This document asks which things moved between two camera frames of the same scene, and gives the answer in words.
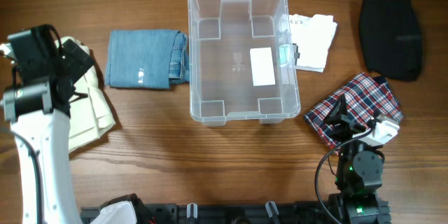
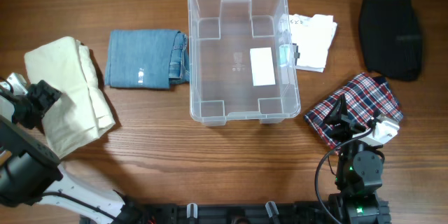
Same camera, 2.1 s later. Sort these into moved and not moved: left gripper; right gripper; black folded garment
Moved: left gripper
Not moved: black folded garment; right gripper
